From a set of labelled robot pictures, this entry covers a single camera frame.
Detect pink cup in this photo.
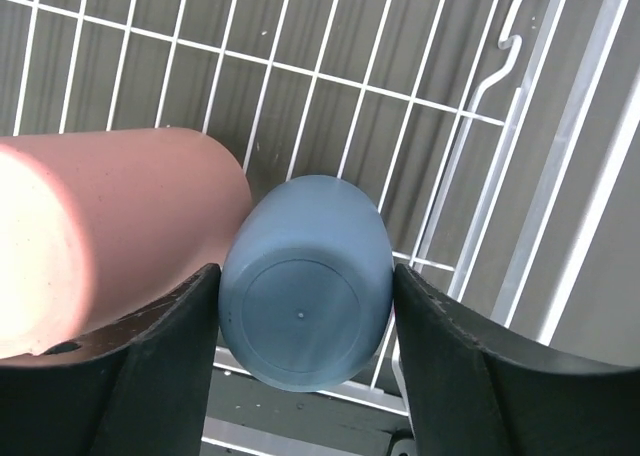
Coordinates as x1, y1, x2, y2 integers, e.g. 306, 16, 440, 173
1, 128, 252, 358

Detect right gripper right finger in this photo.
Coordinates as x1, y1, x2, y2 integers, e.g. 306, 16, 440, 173
393, 264, 639, 455

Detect white wire dish rack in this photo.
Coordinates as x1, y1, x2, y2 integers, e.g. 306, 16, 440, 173
1, 0, 639, 455

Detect blue cup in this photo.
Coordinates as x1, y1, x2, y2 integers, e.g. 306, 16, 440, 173
218, 175, 393, 392

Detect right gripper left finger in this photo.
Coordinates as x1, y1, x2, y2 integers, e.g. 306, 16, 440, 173
1, 264, 221, 455

